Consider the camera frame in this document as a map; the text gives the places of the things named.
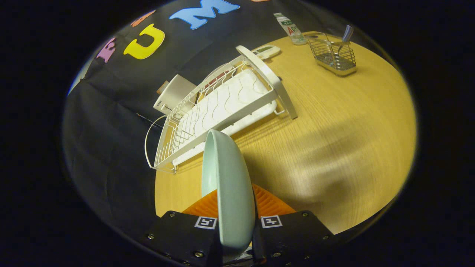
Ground grey plate with patties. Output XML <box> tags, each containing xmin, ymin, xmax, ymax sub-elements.
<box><xmin>202</xmin><ymin>63</ymin><xmax>242</xmax><ymax>93</ymax></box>

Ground light green plate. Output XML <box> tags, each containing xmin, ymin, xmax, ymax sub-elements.
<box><xmin>202</xmin><ymin>129</ymin><xmax>256</xmax><ymax>260</ymax></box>

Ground white toaster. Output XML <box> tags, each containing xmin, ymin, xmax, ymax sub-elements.
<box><xmin>153</xmin><ymin>74</ymin><xmax>198</xmax><ymax>115</ymax></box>

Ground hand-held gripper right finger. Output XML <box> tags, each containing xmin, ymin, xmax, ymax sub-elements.
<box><xmin>252</xmin><ymin>184</ymin><xmax>334</xmax><ymax>264</ymax></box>

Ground metal spoon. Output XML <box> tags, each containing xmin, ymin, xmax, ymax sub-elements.
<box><xmin>337</xmin><ymin>24</ymin><xmax>354</xmax><ymax>56</ymax></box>

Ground white drink bottle green label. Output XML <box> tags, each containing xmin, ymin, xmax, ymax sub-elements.
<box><xmin>273</xmin><ymin>12</ymin><xmax>308</xmax><ymax>46</ymax></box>

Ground white divided snack tray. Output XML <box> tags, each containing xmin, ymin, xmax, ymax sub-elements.
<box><xmin>252</xmin><ymin>45</ymin><xmax>281</xmax><ymax>60</ymax></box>

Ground black backdrop cloth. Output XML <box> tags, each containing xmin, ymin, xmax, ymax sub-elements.
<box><xmin>63</xmin><ymin>0</ymin><xmax>334</xmax><ymax>238</ymax></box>

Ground white wire dish rack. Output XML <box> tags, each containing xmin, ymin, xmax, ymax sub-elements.
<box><xmin>145</xmin><ymin>45</ymin><xmax>298</xmax><ymax>174</ymax></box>

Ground metal wire basket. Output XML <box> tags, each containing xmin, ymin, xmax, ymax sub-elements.
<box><xmin>307</xmin><ymin>32</ymin><xmax>357</xmax><ymax>77</ymax></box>

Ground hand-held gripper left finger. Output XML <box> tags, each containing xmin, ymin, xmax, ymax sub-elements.
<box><xmin>143</xmin><ymin>189</ymin><xmax>223</xmax><ymax>266</ymax></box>

